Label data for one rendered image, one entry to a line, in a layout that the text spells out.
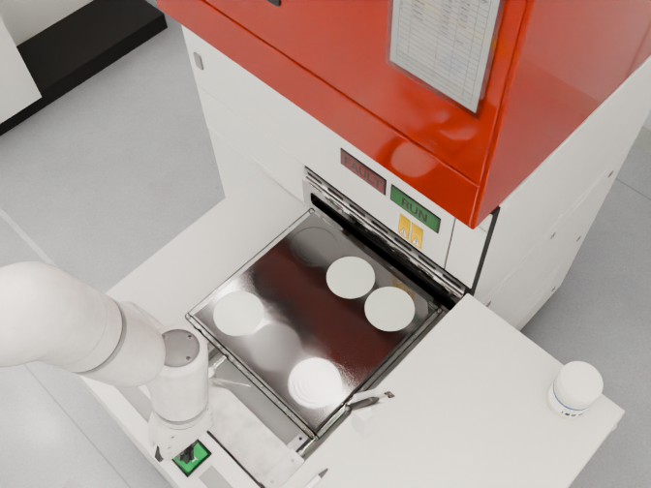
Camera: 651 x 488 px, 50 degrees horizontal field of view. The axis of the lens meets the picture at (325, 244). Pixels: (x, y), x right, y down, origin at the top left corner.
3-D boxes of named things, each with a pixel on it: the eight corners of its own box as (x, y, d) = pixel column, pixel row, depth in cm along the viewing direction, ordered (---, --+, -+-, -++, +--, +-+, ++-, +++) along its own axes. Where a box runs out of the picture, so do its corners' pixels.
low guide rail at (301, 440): (424, 311, 151) (425, 304, 148) (431, 317, 150) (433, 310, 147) (253, 485, 132) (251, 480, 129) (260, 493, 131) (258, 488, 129)
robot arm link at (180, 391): (135, 392, 104) (177, 433, 101) (126, 343, 94) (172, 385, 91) (178, 357, 109) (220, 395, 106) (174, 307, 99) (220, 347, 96)
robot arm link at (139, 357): (-9, 301, 79) (117, 355, 107) (80, 389, 74) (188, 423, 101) (47, 240, 81) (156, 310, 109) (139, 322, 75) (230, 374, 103)
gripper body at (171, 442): (191, 367, 111) (193, 402, 119) (137, 407, 105) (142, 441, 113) (223, 398, 108) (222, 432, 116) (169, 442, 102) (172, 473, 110)
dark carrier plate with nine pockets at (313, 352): (313, 213, 156) (313, 212, 156) (434, 308, 143) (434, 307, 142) (194, 315, 143) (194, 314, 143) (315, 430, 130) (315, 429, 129)
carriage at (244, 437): (180, 345, 145) (177, 339, 142) (306, 470, 130) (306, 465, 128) (150, 372, 142) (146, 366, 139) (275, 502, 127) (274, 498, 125)
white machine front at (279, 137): (214, 123, 181) (183, -8, 148) (467, 317, 149) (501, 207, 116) (205, 129, 180) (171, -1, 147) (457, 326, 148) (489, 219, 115)
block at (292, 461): (293, 452, 129) (292, 447, 127) (306, 465, 128) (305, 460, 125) (261, 484, 126) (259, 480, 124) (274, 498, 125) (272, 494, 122)
